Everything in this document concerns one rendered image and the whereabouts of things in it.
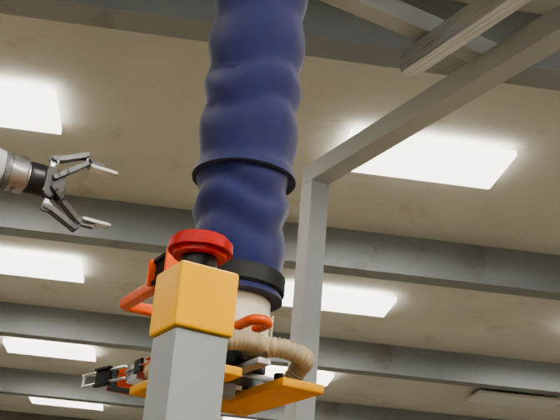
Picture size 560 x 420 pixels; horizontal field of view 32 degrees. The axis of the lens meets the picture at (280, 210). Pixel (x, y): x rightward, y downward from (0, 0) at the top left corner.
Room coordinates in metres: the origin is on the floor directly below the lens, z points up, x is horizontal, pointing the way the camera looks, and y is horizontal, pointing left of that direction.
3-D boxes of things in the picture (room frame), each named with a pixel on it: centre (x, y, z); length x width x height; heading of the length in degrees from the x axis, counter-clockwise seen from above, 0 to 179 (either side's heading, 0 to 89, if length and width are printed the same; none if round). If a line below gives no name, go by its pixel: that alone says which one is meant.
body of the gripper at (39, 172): (2.13, 0.55, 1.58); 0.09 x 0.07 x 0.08; 119
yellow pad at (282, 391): (2.12, 0.00, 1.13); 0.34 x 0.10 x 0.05; 29
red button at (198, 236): (1.00, 0.08, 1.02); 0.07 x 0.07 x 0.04
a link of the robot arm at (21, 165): (2.10, 0.62, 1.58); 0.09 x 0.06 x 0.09; 29
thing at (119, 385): (2.61, 0.37, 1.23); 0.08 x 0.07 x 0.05; 29
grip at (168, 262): (1.69, 0.17, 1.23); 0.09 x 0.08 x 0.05; 119
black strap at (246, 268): (2.07, 0.09, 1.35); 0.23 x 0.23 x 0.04
